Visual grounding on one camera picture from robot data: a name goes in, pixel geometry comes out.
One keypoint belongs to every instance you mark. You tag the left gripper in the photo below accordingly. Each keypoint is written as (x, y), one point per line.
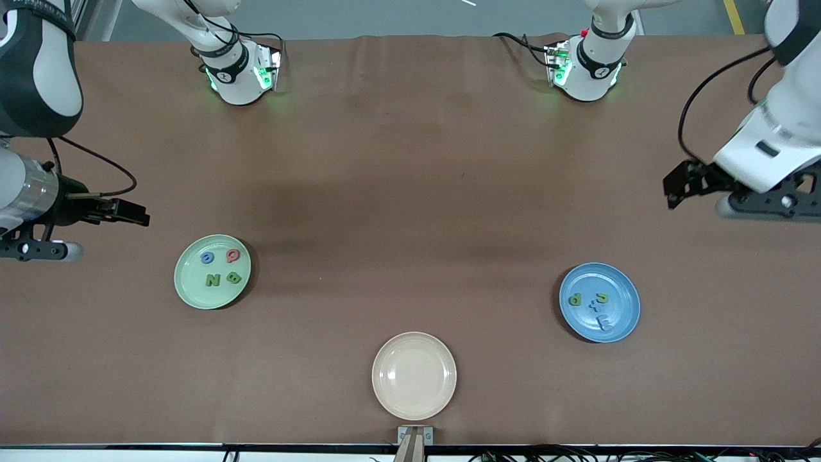
(705, 177)

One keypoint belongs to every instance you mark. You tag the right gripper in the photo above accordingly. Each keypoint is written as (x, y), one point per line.
(69, 208)

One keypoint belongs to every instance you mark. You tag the blue uppercase letter O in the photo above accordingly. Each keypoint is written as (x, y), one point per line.
(203, 258)

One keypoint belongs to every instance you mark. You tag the green uppercase letter N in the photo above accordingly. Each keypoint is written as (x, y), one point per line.
(213, 280)

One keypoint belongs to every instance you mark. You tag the red uppercase letter Q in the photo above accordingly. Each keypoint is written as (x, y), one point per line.
(228, 256)

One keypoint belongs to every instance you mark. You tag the green uppercase letter B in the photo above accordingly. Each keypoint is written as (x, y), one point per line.
(234, 278)

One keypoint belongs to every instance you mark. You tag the blue lowercase letter m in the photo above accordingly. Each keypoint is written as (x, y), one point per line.
(604, 323)

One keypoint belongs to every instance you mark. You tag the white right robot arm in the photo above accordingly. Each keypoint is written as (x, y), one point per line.
(38, 70)

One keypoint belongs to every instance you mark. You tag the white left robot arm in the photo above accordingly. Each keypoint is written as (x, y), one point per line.
(593, 70)

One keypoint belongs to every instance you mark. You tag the green plate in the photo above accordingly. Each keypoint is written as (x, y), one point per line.
(192, 289)

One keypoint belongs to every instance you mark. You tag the blue plate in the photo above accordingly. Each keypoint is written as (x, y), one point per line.
(616, 282)

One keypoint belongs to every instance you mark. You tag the brown table cover mat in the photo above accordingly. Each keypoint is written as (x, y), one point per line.
(410, 160)

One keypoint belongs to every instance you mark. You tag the cream plate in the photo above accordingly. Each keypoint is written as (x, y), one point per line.
(414, 375)

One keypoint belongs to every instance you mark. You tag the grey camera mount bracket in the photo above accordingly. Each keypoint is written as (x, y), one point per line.
(415, 439)

